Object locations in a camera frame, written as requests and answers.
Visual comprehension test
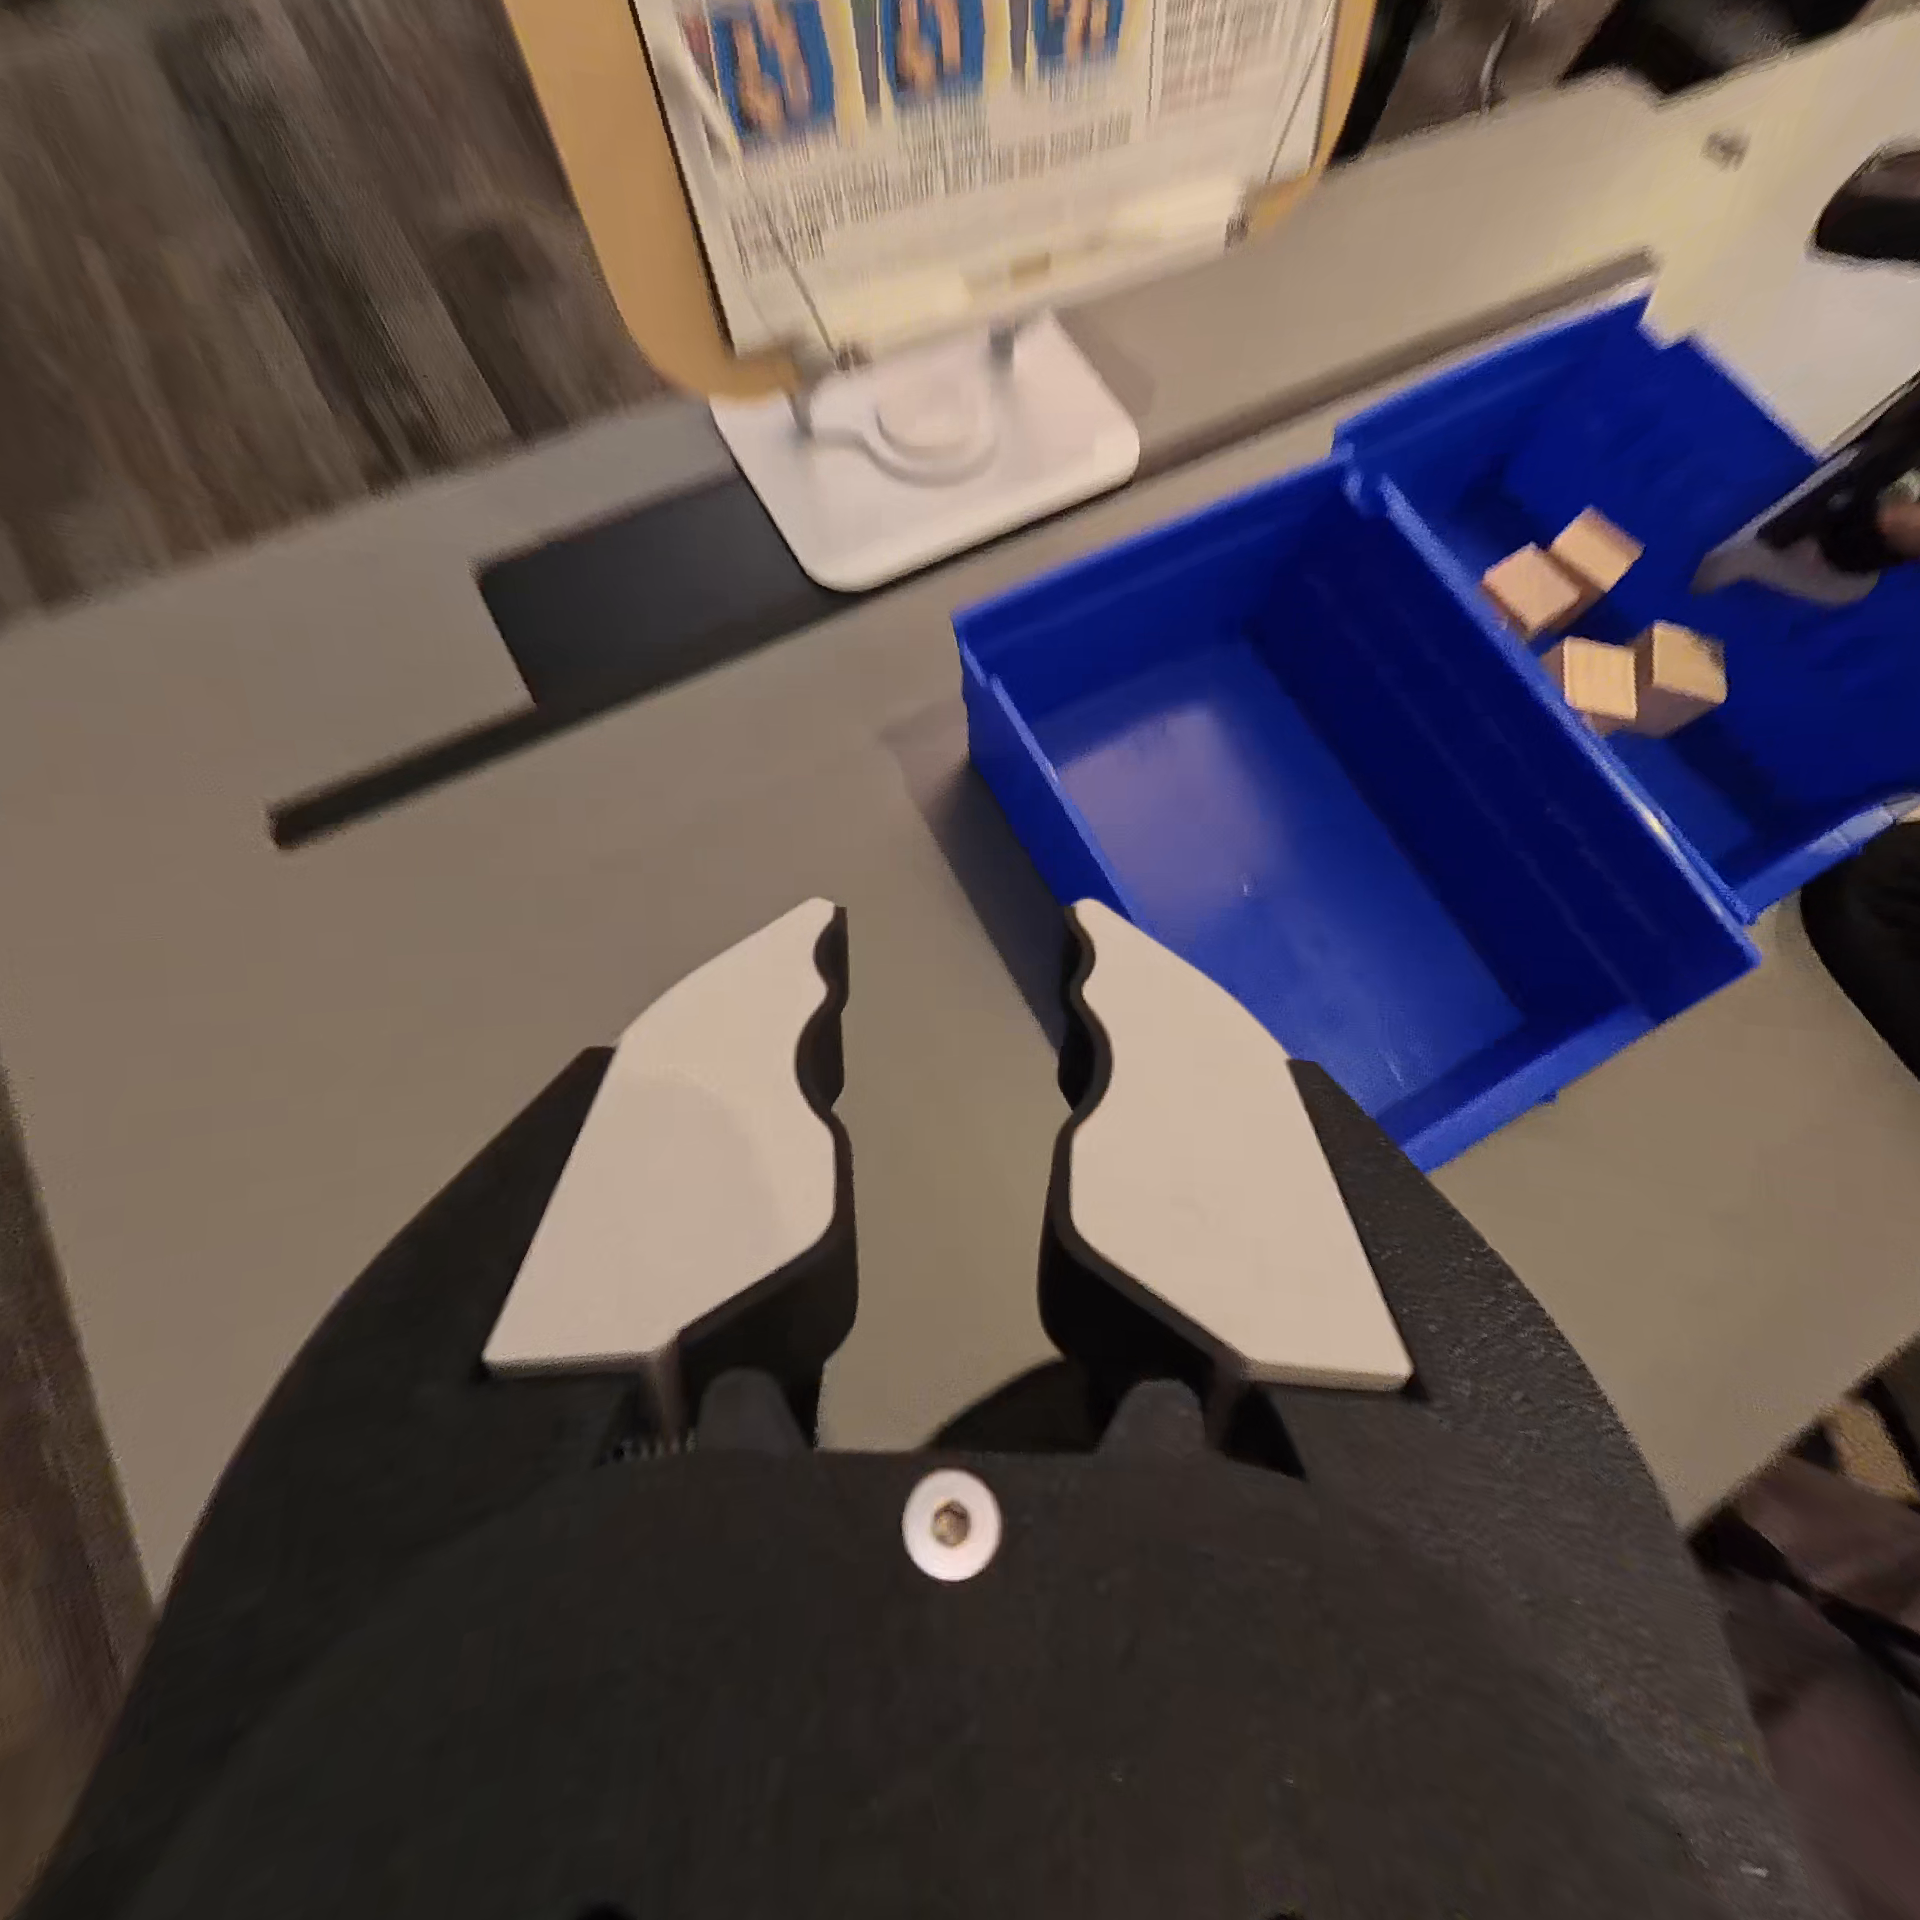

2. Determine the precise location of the black textured pad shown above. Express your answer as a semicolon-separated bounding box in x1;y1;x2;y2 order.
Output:
1798;833;1920;1081

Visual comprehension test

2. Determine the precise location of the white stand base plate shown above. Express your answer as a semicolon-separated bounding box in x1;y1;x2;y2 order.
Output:
711;315;1142;593

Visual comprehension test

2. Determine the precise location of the blue plastic bin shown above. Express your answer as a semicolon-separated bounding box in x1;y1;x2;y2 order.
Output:
951;450;1765;1174
1334;292;1920;924

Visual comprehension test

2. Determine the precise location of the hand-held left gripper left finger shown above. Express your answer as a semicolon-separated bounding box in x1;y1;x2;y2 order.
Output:
481;902;860;1454

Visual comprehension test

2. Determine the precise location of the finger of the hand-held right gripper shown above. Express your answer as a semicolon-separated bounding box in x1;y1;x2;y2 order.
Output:
1697;539;1882;606

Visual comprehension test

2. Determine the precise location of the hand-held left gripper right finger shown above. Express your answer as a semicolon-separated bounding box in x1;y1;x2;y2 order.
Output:
1041;902;1414;1462

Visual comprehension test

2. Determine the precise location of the wooden sign board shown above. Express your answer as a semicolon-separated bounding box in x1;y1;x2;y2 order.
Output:
503;0;1383;401

